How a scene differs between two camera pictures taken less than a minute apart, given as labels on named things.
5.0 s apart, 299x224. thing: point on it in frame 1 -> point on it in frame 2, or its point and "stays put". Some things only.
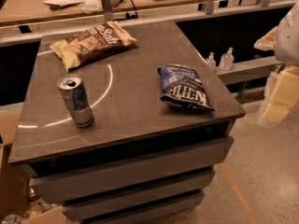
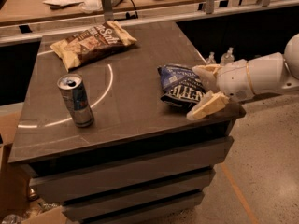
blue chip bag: (184, 89) stays put
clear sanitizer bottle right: (227, 60) stays put
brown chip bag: (86, 45) stays put
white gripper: (289, 37) -> (234, 78)
